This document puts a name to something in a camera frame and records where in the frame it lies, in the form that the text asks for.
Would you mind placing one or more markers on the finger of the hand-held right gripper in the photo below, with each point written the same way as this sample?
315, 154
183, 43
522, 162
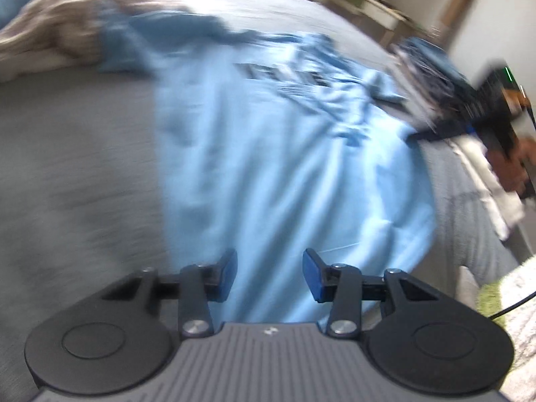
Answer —
439, 133

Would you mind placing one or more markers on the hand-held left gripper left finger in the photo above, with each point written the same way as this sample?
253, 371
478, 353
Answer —
226, 276

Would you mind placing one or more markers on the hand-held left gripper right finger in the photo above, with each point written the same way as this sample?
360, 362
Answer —
314, 276

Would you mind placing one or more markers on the light blue t-shirt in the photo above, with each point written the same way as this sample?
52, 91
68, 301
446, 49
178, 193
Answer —
272, 167

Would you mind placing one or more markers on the person's right hand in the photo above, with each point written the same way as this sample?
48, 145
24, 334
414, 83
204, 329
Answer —
513, 171

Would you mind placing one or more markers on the folded plaid shirt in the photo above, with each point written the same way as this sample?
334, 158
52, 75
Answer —
412, 92

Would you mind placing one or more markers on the folded blue jeans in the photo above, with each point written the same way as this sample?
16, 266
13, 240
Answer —
435, 58

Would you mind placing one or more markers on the cream desk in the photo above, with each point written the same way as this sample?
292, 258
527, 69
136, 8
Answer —
377, 10

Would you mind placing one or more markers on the green shaggy rug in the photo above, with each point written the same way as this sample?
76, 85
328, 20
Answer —
498, 291

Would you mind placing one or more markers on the grey bed cover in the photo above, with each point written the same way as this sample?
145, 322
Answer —
83, 155

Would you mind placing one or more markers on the beige checked knit cloth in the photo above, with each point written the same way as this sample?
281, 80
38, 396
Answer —
50, 29

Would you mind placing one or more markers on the cardboard box against wall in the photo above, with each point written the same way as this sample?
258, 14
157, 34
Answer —
458, 4

